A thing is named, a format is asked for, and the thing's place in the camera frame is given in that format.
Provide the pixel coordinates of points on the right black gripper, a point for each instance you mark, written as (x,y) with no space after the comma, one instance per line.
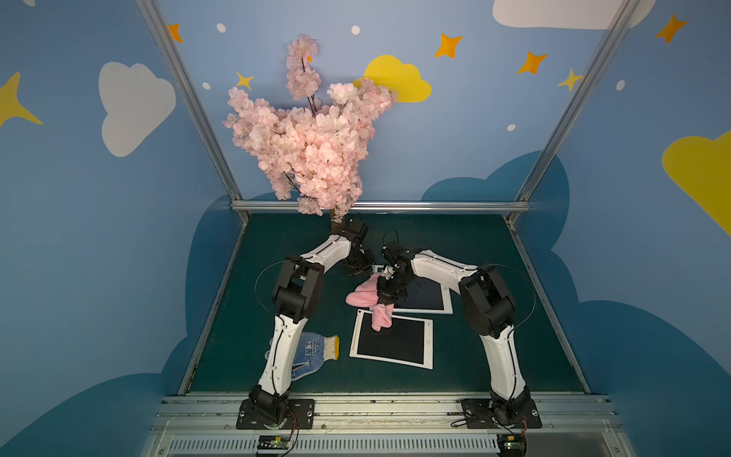
(388,286)

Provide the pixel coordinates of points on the aluminium frame rails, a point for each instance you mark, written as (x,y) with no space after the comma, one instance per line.
(487,89)

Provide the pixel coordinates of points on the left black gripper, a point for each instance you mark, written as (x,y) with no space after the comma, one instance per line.
(359,261)

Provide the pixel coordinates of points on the left green circuit board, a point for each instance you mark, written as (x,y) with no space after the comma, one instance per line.
(272,443)

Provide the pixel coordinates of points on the pink cloth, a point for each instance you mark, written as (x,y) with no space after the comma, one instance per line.
(366,296)

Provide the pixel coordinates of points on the white drawing tablet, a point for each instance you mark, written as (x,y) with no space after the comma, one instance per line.
(408,342)
(424,296)

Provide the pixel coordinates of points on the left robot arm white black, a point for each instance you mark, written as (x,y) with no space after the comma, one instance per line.
(296,296)

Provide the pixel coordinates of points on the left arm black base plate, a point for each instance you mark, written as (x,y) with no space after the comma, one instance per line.
(296,413)

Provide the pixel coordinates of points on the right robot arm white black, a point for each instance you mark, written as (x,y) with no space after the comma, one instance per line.
(489,308)

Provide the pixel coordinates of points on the blue dotted work glove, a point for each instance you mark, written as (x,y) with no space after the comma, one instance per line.
(313,351)

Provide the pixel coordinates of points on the aluminium front mounting rail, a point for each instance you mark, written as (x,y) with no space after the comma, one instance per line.
(388,424)

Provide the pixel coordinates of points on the green circuit board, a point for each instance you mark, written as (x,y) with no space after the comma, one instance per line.
(272,443)
(511,445)

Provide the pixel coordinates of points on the pink cherry blossom tree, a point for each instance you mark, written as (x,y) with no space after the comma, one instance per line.
(311,154)

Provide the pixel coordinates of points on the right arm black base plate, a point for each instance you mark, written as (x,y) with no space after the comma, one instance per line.
(516,414)

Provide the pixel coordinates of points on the right green circuit board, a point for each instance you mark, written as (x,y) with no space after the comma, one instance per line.
(511,445)

